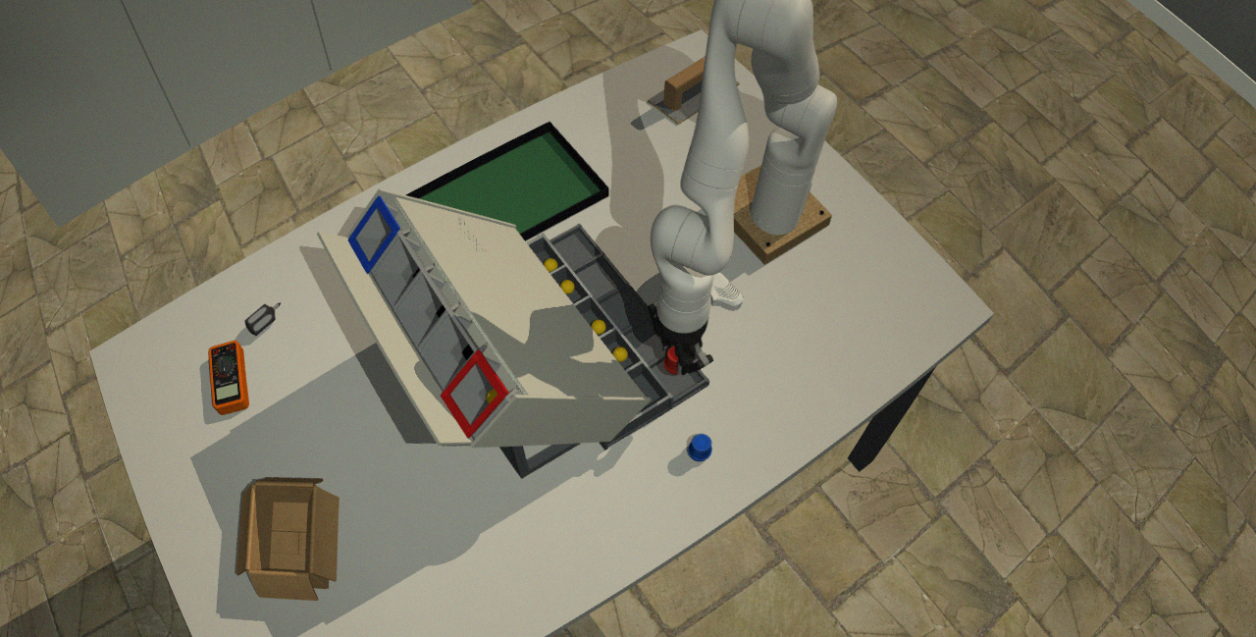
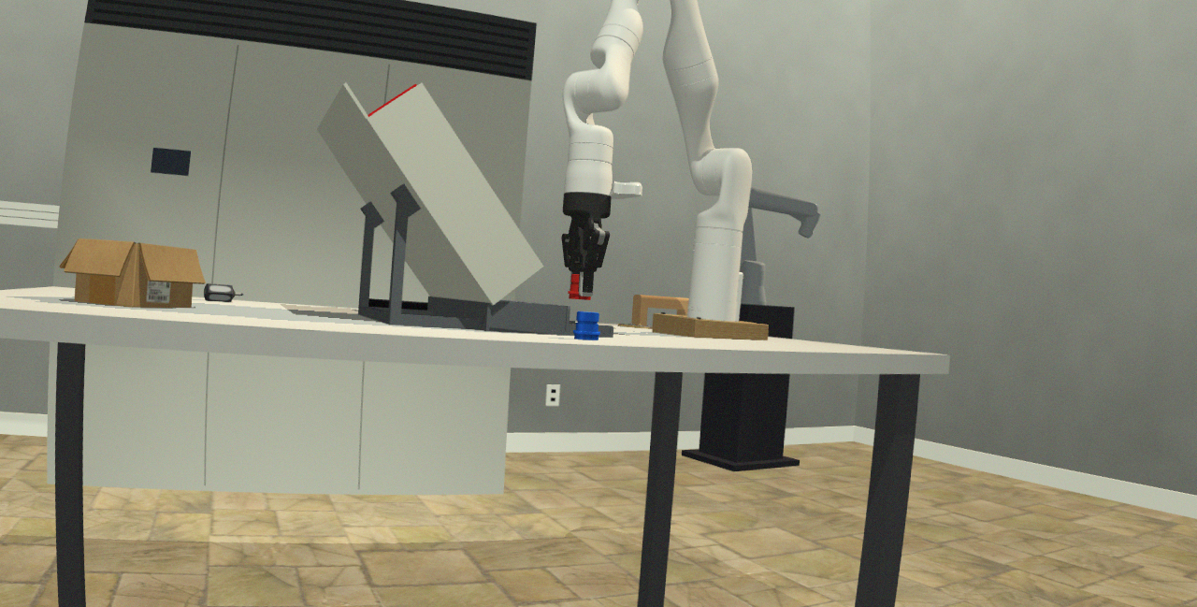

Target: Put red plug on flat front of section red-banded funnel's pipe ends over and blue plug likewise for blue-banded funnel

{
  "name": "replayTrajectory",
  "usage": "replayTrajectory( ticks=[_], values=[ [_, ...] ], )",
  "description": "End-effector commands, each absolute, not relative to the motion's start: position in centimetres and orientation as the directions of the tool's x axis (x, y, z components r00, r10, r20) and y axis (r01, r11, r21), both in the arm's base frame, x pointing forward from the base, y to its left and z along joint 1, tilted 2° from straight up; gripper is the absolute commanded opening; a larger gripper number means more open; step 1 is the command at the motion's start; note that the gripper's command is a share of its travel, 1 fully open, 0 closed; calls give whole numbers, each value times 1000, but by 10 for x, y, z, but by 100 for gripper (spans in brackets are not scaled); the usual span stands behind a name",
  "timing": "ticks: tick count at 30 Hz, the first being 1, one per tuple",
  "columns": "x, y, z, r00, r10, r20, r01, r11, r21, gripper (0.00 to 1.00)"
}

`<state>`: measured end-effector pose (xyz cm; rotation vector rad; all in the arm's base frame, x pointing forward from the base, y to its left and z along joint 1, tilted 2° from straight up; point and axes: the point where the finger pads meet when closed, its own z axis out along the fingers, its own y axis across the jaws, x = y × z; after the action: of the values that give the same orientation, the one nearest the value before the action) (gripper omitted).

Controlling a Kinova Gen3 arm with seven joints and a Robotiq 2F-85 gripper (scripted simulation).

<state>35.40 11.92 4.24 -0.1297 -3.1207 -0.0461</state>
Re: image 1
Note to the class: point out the red plug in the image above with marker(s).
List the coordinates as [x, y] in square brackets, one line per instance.
[670, 362]

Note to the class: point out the blue square band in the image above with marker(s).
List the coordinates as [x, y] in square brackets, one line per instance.
[379, 202]

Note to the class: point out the red rectangular frame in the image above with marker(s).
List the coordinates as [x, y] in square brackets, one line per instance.
[491, 375]

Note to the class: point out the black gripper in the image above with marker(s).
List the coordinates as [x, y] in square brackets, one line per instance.
[689, 342]

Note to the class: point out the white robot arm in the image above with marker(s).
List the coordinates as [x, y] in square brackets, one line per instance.
[689, 248]

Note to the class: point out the orange digital multimeter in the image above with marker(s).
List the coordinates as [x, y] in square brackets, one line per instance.
[228, 378]

